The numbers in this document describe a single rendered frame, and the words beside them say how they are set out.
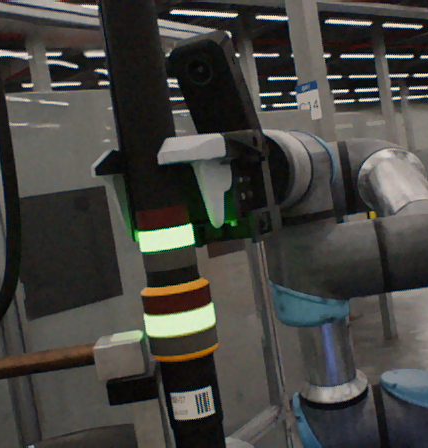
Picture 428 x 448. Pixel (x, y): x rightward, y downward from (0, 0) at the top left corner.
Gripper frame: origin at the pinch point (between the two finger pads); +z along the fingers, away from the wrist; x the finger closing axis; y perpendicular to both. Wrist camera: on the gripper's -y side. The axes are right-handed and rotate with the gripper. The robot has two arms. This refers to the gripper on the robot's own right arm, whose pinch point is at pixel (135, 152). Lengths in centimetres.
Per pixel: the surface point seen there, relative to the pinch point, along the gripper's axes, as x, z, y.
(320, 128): 161, -663, -42
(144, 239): 0.4, -0.1, 5.3
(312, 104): 166, -664, -68
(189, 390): -1.0, 0.0, 14.8
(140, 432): 2.2, 1.2, 17.0
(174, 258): -1.4, -0.3, 6.7
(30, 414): 61, -55, 37
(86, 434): 15.3, -10.4, 22.0
